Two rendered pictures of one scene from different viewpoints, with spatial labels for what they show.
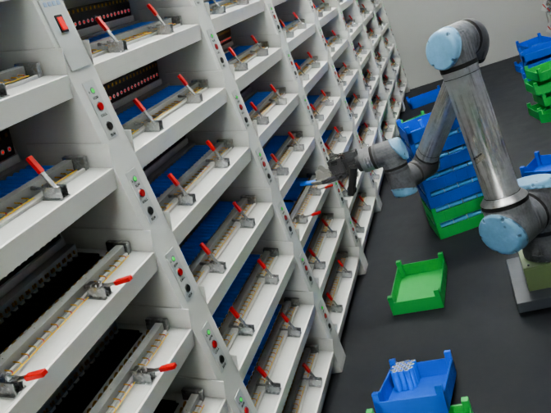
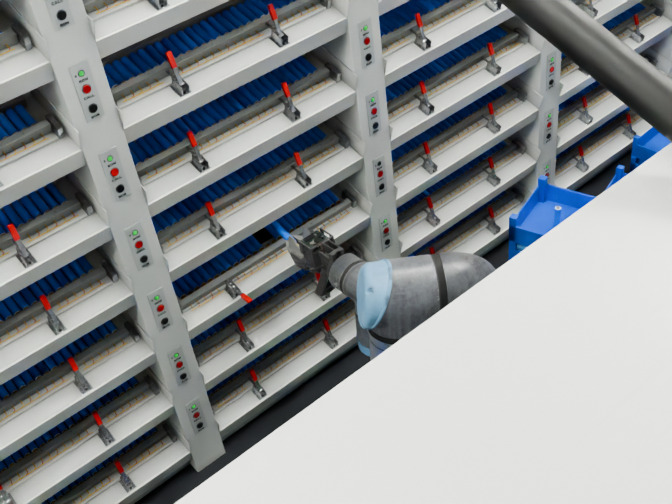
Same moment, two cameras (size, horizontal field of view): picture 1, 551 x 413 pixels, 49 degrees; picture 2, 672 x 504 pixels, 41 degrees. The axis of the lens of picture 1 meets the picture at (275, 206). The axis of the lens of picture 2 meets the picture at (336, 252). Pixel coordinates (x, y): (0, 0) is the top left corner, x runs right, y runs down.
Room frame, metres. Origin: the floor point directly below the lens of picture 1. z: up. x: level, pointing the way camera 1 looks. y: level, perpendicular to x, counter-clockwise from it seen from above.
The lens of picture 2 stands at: (0.83, -1.23, 2.04)
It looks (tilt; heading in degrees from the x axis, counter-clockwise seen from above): 40 degrees down; 33
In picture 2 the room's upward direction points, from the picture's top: 9 degrees counter-clockwise
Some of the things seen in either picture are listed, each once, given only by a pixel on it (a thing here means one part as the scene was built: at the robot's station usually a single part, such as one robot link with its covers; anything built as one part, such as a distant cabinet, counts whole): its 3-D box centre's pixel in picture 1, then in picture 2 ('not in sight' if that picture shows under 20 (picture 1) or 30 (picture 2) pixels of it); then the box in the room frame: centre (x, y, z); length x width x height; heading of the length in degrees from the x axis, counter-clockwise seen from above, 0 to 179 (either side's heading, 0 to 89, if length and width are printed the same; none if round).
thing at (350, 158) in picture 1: (345, 165); (325, 256); (2.21, -0.31, 0.61); 0.12 x 0.08 x 0.09; 67
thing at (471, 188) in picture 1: (453, 183); not in sight; (2.64, -0.81, 0.20); 0.30 x 0.20 x 0.08; 84
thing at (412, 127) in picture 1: (434, 120); (579, 222); (2.64, -0.81, 0.52); 0.30 x 0.20 x 0.08; 84
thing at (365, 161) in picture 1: (366, 160); (346, 273); (2.18, -0.38, 0.61); 0.10 x 0.05 x 0.09; 157
